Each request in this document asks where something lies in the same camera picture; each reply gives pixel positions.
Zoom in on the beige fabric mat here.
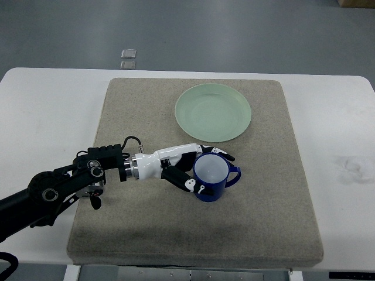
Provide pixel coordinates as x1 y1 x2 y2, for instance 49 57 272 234
67 80 323 269

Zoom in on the blue mug white inside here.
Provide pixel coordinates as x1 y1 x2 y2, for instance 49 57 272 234
193 153 241 203

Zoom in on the metal floor plate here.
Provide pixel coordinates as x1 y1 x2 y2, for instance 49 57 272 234
121 49 137 59
120 60 136 70

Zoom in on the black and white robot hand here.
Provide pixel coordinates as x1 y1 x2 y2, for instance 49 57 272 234
123 143 235 194

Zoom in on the lower metal floor plate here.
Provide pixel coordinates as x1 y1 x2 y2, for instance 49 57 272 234
120 60 136 70

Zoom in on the upper metal floor plate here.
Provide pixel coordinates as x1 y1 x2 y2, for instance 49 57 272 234
121 49 137 59

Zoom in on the metal table frame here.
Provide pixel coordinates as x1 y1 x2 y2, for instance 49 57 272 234
63 264 304 281

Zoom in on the light green plate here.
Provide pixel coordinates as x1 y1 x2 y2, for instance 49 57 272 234
175 83 252 142

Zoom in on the cardboard box corner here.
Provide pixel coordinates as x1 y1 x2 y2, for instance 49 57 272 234
337 0 375 8

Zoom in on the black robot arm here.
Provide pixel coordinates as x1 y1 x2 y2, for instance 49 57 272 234
1 144 130 241

